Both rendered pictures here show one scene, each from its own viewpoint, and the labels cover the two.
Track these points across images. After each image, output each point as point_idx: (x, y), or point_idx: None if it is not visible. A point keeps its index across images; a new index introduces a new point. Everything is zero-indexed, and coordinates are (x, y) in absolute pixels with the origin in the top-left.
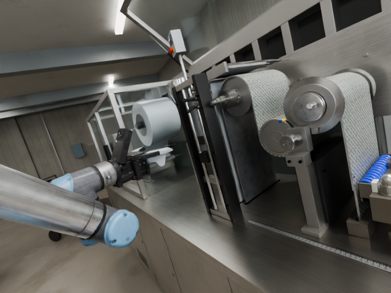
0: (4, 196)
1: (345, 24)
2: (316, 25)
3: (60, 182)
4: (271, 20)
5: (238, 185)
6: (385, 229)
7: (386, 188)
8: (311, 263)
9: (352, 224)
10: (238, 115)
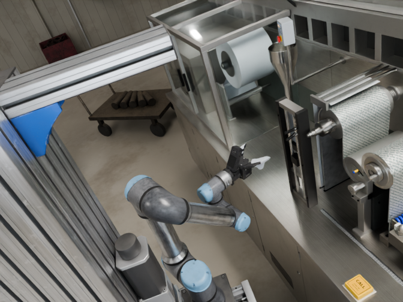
0: (206, 219)
1: None
2: None
3: (206, 192)
4: (399, 28)
5: (321, 175)
6: None
7: (397, 231)
8: (345, 251)
9: (382, 237)
10: (331, 136)
